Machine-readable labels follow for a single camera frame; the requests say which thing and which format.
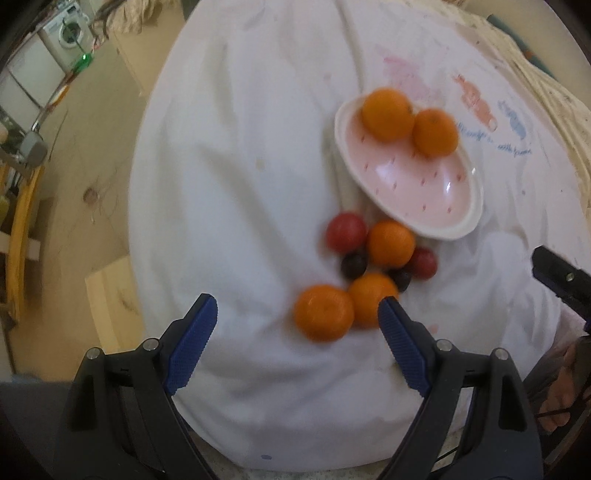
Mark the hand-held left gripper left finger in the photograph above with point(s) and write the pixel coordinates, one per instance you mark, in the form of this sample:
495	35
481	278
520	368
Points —
191	341

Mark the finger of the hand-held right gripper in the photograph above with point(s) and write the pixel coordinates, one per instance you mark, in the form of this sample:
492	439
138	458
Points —
561	277

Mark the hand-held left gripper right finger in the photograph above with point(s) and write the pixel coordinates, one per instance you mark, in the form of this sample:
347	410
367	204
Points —
404	341

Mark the small orange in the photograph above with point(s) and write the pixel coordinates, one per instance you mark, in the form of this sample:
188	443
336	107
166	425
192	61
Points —
391	243
369	300

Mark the dark grape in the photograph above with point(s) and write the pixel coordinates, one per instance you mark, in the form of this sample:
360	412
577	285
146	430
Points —
400	279
354	265

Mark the red cherry tomato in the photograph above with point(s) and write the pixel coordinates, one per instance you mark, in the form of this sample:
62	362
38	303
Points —
346	232
424	263

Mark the medium orange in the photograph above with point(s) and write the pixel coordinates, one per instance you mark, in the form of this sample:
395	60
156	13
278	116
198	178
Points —
323	313

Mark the pink oval plate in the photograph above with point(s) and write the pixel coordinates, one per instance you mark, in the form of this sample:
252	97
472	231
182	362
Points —
415	194

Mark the person's right hand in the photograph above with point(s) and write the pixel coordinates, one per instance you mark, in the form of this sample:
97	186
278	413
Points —
561	392

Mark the light wooden box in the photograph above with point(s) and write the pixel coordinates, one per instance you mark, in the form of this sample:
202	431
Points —
115	304

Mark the white printed bedsheet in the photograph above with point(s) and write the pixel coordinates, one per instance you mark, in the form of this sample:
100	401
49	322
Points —
240	184

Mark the small round floor object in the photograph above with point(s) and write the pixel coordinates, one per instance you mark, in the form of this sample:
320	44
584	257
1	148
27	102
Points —
91	196

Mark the large orange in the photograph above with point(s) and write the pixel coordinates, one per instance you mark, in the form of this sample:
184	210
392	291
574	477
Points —
435	132
388	114

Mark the yellow wooden chair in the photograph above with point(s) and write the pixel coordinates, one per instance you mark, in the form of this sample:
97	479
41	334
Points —
21	230

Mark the grey box device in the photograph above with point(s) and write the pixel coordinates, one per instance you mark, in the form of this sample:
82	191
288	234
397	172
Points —
32	148

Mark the green glowing device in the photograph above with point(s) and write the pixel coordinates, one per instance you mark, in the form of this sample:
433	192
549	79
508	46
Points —
84	62

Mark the white washing machine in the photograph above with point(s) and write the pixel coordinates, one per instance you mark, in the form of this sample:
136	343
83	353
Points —
64	30

